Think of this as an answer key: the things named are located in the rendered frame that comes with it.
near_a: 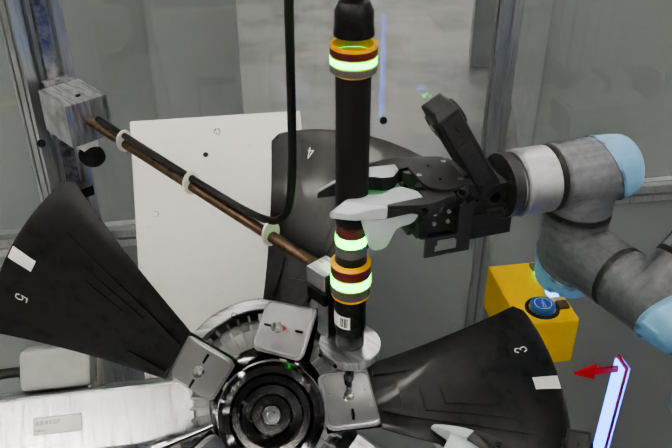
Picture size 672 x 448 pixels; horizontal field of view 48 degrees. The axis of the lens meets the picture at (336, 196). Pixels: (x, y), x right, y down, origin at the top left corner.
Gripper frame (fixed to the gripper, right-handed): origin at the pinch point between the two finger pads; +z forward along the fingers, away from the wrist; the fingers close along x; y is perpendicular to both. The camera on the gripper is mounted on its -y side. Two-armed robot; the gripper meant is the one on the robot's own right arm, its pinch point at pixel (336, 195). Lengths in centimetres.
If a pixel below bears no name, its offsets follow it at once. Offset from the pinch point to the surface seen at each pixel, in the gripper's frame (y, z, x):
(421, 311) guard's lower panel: 76, -44, 64
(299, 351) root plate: 21.6, 3.4, 2.3
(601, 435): 40, -36, -6
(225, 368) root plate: 23.3, 11.9, 4.0
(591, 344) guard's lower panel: 92, -89, 56
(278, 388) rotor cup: 22.4, 7.1, -1.9
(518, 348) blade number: 26.3, -24.3, -0.8
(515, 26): 7, -57, 61
